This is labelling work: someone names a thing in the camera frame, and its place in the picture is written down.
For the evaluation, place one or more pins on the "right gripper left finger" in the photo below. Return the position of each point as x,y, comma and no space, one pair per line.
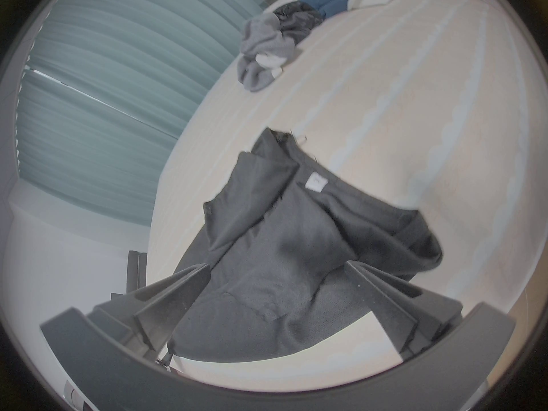
167,311

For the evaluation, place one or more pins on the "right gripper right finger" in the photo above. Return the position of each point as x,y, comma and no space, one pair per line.
389,311

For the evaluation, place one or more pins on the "black T-shirt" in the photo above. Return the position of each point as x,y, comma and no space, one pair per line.
299,251

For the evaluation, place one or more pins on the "bed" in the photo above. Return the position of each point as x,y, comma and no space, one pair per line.
385,122

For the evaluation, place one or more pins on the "pile of clothes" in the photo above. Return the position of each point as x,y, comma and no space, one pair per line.
278,37

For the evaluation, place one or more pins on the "black chest of drawers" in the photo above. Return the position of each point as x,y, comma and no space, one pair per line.
136,272

